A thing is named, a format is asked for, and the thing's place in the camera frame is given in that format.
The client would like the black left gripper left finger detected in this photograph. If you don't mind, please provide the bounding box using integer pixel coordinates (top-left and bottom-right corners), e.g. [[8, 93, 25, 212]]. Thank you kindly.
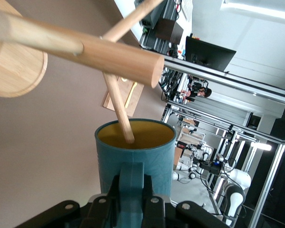
[[14, 175, 122, 228]]

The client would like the person with black cap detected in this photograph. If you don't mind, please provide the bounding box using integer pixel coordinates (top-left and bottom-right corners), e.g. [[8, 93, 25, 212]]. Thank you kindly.
[[196, 86, 212, 98]]

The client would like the yellow plastic fork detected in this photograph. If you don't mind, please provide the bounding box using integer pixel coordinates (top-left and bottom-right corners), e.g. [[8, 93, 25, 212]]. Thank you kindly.
[[124, 80, 138, 109]]

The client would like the dark brown box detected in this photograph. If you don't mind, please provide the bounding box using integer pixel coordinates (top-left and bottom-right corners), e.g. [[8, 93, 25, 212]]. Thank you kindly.
[[154, 18, 184, 45]]

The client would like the black monitor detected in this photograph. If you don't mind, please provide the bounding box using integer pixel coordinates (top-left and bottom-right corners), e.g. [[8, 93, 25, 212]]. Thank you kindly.
[[184, 36, 237, 72]]

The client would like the wooden mug rack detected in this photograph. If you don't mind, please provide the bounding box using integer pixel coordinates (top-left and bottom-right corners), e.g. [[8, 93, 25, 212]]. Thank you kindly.
[[0, 0, 166, 144]]

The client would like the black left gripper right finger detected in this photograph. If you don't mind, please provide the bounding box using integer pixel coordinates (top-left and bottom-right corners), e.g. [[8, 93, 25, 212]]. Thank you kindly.
[[142, 174, 230, 228]]

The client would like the teal cup with yellow inside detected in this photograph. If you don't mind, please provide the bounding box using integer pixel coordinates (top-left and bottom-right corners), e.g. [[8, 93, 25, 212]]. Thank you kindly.
[[94, 118, 177, 228]]

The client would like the ceiling light panel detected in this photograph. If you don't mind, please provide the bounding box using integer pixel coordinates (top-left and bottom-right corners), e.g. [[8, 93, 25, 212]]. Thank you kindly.
[[220, 0, 285, 23]]

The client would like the aluminium frame beam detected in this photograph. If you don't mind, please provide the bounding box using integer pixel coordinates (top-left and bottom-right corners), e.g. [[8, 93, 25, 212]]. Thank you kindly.
[[163, 56, 285, 107]]

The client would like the grey equipment case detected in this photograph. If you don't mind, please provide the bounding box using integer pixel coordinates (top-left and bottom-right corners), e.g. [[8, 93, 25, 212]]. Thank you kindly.
[[139, 0, 179, 52]]

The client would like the bamboo cutting board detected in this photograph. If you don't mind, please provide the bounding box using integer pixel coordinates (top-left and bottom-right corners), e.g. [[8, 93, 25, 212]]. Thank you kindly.
[[102, 75, 145, 118]]

